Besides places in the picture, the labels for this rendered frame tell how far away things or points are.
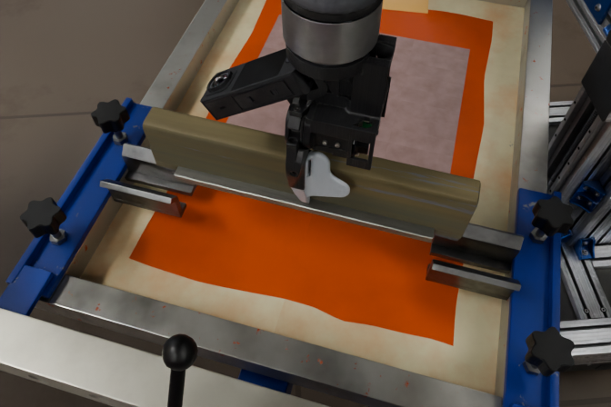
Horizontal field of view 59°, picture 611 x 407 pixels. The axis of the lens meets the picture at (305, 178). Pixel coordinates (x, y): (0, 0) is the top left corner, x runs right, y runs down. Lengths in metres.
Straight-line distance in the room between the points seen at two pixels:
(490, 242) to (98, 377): 0.44
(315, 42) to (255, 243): 0.37
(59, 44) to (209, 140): 2.11
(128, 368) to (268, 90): 0.30
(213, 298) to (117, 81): 1.78
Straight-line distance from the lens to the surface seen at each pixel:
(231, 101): 0.49
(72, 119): 2.30
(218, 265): 0.70
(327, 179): 0.53
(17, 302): 0.69
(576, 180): 1.50
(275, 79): 0.45
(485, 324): 0.69
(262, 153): 0.56
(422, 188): 0.54
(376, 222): 0.59
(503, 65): 0.97
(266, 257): 0.70
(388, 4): 1.05
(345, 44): 0.40
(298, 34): 0.40
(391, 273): 0.69
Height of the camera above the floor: 1.57
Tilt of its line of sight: 54 degrees down
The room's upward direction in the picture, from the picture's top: straight up
